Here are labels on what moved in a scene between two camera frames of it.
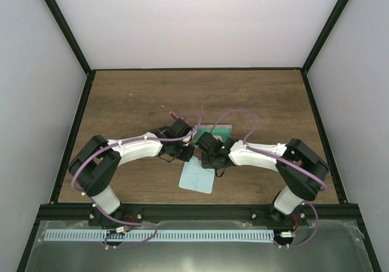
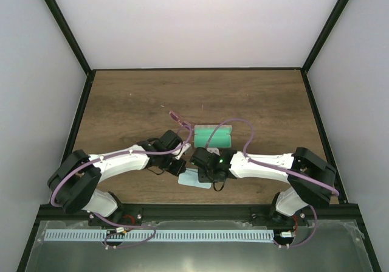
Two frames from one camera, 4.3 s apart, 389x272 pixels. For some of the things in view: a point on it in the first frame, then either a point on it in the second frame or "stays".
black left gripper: (187, 155) → (180, 168)
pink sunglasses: (174, 116) stays
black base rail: (197, 212) stays
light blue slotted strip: (161, 235) stays
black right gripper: (206, 164) → (202, 177)
